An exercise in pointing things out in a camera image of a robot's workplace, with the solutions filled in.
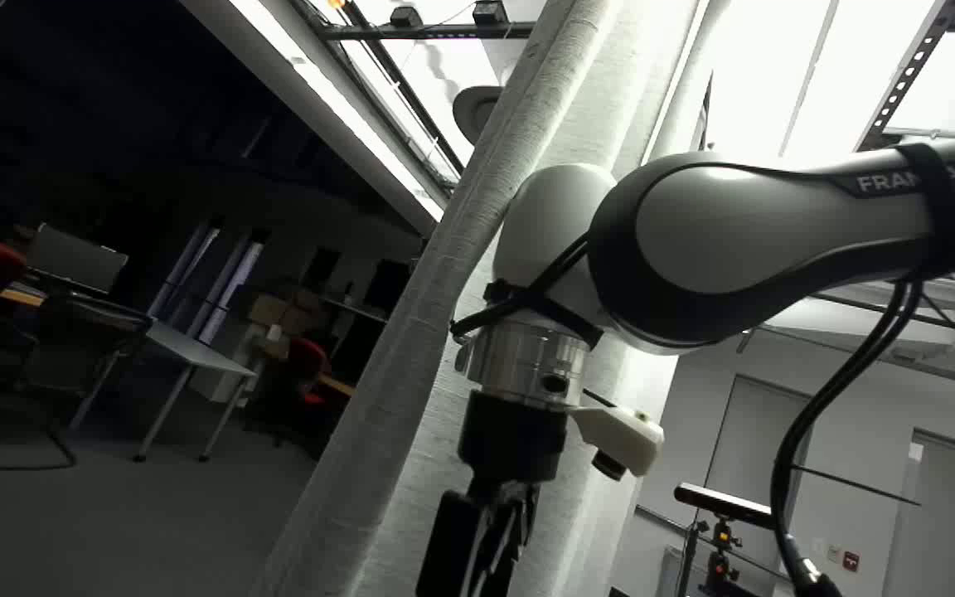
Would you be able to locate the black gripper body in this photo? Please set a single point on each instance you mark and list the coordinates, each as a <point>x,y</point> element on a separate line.
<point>512,434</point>

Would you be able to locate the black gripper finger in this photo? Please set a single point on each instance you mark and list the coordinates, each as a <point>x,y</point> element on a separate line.
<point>512,552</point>
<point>443,552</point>

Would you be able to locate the wooden desk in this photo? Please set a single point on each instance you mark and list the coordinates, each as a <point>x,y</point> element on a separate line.
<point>80,317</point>

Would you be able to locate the round ceiling air vent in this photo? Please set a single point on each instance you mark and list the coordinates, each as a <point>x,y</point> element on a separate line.
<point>476,110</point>

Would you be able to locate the grey fabric curtain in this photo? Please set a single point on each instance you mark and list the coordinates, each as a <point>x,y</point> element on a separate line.
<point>390,443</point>

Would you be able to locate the red clamp on stand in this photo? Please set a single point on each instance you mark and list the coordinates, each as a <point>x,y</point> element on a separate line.
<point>724,549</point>

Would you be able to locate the black computer monitor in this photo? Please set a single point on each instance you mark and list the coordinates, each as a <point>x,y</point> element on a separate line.
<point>386,287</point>

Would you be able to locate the long ceiling light fixture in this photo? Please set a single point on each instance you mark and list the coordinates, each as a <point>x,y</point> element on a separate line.
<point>321,102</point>

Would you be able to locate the small red wall sign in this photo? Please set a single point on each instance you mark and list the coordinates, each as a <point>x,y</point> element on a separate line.
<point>848,558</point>

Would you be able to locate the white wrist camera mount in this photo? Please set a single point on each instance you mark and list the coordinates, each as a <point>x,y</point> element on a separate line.
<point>629,432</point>

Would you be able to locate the black perforated ceiling strut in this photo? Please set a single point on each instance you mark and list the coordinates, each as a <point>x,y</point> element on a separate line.
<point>909,72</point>

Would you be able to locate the black camera bar on stand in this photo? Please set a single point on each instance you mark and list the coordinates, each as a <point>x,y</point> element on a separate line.
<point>721,506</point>

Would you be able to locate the brown cardboard box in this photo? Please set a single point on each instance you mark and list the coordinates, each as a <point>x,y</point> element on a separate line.
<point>279,309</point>

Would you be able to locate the white folding table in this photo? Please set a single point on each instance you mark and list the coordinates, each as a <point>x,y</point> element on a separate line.
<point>196,351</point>

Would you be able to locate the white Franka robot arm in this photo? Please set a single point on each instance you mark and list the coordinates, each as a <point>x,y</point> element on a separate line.
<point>721,244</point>

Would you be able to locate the black curtain rail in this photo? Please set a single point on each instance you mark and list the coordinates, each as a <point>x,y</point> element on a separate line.
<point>432,31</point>

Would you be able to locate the grey computer monitor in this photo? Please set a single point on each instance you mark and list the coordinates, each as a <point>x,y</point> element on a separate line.
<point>76,259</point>

